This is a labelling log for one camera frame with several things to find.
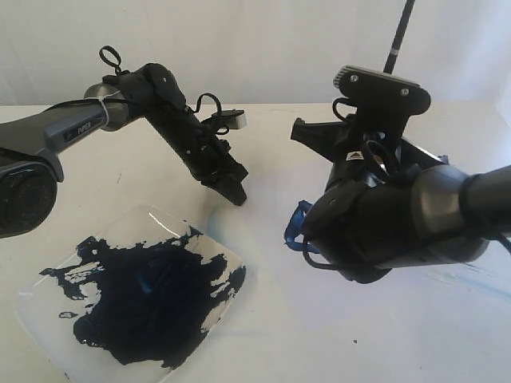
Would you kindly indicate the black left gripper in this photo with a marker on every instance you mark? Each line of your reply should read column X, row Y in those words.
column 206, row 156

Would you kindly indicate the white paper sheet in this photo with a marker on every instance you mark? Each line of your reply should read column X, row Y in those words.
column 315, row 298

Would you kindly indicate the white square paint plate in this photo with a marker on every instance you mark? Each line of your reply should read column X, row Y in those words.
column 133, row 302

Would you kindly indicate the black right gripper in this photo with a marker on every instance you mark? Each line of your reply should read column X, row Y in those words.
column 365, row 159

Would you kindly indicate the black paintbrush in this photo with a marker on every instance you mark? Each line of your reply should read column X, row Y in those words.
column 399, row 36

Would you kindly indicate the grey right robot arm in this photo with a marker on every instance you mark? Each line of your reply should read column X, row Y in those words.
column 389, row 204

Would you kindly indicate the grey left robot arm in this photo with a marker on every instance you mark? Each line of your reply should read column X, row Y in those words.
column 30, row 147

